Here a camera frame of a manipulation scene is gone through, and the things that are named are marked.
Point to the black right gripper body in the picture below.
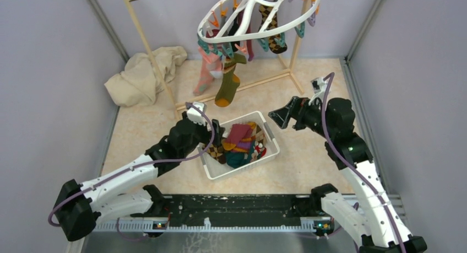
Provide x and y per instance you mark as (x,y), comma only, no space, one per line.
(309,115)

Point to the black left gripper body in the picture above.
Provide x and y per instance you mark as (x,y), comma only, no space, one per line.
(202,135)

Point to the dark teal sock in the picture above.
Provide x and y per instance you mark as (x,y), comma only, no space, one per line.
(239,159)

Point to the olive green orange sock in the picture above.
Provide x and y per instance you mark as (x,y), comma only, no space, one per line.
(230,81)

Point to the brown beige argyle sock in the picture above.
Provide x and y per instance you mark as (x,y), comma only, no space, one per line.
(259,135)

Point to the pink sock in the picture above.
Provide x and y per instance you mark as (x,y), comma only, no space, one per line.
(211,69)

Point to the red sock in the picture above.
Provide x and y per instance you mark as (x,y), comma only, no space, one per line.
(260,150)

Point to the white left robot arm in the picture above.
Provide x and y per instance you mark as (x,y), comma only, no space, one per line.
(79,208)

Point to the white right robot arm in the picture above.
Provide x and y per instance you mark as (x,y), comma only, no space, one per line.
(380,228)

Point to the white oval clip hanger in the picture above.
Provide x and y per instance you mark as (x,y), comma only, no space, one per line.
(227,20)

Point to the white plastic basket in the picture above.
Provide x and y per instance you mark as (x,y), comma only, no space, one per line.
(215,170)

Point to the beige crumpled cloth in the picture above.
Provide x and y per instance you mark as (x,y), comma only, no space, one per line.
(137,84)

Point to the thin brown argyle sock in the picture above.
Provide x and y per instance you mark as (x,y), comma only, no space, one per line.
(276,43)

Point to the maroon purple sock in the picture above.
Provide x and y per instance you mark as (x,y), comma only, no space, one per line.
(249,45)

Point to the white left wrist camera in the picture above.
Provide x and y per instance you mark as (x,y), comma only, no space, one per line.
(195,112)

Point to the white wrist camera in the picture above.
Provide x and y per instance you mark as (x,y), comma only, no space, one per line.
(319,86)
(195,112)

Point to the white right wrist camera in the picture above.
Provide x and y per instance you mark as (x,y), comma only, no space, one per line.
(319,86)

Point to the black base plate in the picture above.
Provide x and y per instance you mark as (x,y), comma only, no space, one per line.
(273,210)

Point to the aluminium front rail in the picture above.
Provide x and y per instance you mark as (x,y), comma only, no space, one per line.
(162,225)

